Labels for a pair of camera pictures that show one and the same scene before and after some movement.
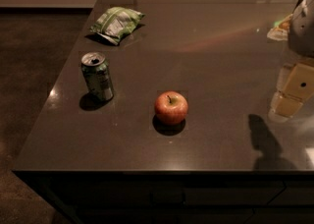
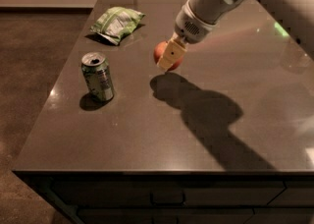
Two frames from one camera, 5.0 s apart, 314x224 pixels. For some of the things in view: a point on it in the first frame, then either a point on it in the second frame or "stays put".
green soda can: x=97 y=75 stays put
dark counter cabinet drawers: x=180 y=196 stays put
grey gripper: x=302 y=29 -> x=192 y=28
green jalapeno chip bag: x=116 y=22 stays put
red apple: x=171 y=107 -> x=158 y=51
